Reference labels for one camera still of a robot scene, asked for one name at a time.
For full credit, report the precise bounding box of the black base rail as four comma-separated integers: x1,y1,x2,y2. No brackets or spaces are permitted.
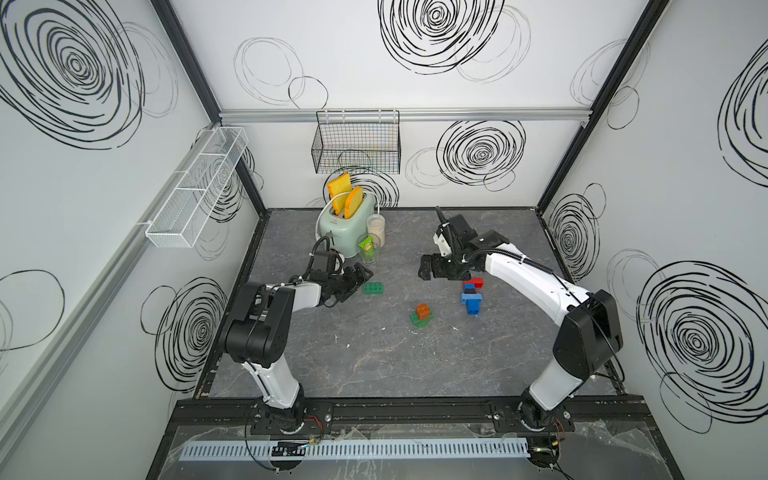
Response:
166,395,650,435

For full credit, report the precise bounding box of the light blue long lego brick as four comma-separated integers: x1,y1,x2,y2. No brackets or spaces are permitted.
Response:
461,293,482,304

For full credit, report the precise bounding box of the black wire basket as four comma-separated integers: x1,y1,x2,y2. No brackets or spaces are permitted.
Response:
310,110,402,174

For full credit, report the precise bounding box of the jar of beige grains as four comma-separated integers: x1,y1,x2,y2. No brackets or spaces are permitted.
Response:
366,214,386,247

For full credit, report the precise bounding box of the mint green toaster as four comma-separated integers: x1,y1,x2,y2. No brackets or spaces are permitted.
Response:
315,190,379,258

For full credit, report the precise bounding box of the clear glass with green packet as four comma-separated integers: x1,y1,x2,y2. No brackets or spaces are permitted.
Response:
357,233,381,265

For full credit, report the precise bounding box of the dark blue lego brick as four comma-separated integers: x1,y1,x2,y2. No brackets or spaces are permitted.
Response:
465,300,481,316

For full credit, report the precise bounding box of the red long lego brick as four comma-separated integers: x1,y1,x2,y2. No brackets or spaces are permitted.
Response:
464,278,484,289

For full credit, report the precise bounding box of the dark green long lego brick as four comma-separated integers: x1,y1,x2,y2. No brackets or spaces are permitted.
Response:
363,282,384,295

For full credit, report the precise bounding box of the orange toast slice front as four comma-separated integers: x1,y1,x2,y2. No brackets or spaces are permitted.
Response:
343,187,365,219

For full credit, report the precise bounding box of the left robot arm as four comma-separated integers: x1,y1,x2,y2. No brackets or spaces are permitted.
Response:
219,235,373,432

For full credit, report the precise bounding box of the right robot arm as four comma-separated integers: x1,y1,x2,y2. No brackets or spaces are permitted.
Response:
419,208,624,432

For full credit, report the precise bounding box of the white mesh wall shelf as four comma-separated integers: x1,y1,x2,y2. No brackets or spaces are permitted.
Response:
145,124,248,249

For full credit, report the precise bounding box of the white slotted cable duct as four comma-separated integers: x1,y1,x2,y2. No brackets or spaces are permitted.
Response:
179,438,530,462

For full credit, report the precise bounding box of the yellow toast slice back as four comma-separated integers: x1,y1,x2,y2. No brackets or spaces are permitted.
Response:
327,172,353,216

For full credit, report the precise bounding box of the orange lego brick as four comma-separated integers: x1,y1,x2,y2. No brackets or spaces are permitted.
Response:
415,303,432,322

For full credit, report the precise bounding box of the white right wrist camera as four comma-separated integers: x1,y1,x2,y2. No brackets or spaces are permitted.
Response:
433,232,452,258

